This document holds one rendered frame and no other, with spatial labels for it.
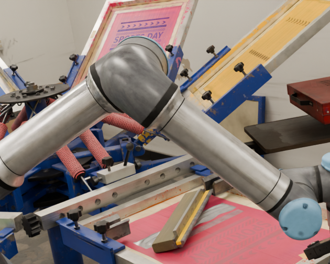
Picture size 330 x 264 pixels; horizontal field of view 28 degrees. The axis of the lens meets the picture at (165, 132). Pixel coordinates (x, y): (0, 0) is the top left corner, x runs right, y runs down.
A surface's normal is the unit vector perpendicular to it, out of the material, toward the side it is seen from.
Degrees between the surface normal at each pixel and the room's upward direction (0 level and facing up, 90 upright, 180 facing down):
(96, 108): 106
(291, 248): 0
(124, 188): 90
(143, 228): 0
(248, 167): 73
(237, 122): 80
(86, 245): 90
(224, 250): 0
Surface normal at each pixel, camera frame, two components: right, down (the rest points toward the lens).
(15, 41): 0.60, 0.12
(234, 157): 0.17, -0.07
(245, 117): -0.81, 0.11
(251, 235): -0.15, -0.95
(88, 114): 0.08, 0.50
